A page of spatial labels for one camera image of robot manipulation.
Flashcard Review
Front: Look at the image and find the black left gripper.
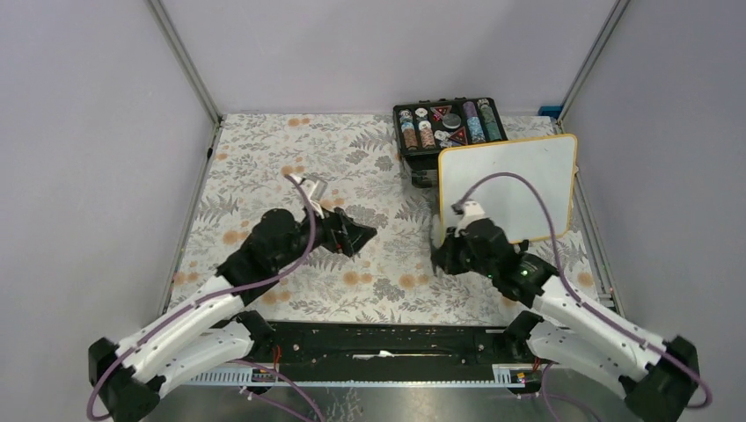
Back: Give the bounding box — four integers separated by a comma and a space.
274, 198, 376, 271

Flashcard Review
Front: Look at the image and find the yellow framed whiteboard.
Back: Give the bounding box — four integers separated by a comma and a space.
438, 134, 578, 243

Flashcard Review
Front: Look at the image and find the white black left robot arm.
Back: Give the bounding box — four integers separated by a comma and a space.
88, 207, 377, 421

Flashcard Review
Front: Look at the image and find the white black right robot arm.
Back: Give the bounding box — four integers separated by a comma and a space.
431, 218, 698, 421

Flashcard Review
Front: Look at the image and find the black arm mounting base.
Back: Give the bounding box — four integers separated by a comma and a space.
160, 316, 560, 386

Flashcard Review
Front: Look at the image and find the floral patterned table mat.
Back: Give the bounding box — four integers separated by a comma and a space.
165, 114, 522, 326

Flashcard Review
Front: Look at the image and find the black poker chip case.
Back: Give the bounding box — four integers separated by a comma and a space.
392, 97, 508, 188

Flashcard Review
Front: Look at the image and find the grey round dealer button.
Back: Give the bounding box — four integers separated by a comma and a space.
442, 113, 462, 129

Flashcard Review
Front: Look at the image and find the blue clamp block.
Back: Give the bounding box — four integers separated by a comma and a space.
538, 105, 563, 120

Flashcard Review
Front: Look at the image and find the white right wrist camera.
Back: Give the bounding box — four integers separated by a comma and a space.
454, 200, 490, 236

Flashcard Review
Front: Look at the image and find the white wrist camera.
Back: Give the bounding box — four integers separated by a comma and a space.
454, 200, 490, 236
289, 173, 328, 218

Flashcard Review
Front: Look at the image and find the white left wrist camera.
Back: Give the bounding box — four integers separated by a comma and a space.
289, 173, 328, 218

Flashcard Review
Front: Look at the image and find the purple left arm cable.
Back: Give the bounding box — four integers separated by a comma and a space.
85, 173, 327, 422

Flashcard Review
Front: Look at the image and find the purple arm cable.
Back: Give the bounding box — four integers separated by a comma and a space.
85, 173, 327, 422
451, 171, 713, 422

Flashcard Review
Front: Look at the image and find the left aluminium frame post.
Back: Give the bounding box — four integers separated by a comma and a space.
144, 0, 223, 127

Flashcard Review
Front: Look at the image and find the aluminium frame post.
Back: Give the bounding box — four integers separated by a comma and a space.
144, 0, 223, 127
556, 0, 632, 127

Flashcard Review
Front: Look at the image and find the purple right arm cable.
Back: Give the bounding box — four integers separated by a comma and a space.
451, 171, 713, 422

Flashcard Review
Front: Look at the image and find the right aluminium frame post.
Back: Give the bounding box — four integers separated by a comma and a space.
556, 0, 632, 127

